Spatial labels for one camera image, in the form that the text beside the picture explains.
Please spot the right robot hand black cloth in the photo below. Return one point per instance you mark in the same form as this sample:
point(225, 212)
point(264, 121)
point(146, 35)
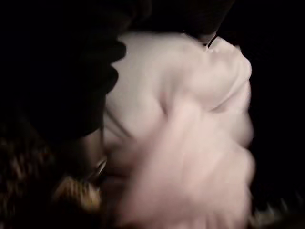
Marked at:
point(95, 71)

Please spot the white pinkish garment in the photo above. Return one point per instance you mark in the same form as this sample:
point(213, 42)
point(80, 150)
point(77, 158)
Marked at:
point(176, 124)

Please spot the brown woven laundry basket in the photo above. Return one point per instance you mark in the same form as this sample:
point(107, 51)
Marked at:
point(71, 190)

